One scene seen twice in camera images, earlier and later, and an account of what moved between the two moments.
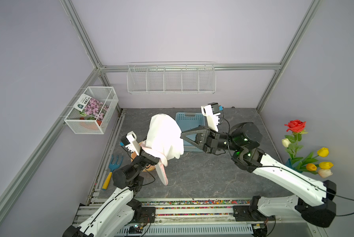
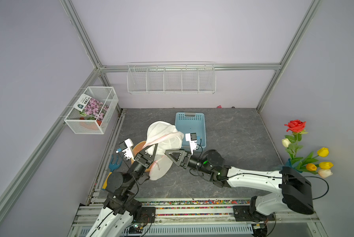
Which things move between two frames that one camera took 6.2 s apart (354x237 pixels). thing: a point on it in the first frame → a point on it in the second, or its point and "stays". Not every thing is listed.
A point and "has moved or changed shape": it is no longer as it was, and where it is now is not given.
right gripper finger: x=201 y=132 → x=182 y=152
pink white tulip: x=325 y=173 stays
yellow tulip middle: x=326 y=165 stays
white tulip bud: x=286 y=142 stays
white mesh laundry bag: x=164 y=138 has moved or changed shape
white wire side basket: x=92 y=112 stays
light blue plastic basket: x=188 y=121 stays
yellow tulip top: x=323 y=152 stays
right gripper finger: x=193 y=142 → x=166 y=152
